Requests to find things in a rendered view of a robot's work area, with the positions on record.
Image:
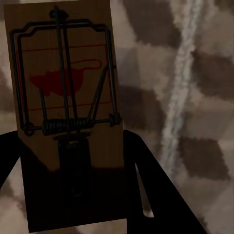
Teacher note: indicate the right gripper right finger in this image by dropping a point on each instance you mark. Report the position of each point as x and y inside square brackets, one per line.
[171, 213]

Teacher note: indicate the mousetrap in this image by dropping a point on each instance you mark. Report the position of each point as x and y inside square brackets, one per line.
[68, 112]

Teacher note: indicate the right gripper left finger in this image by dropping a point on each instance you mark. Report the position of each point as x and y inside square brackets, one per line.
[9, 154]

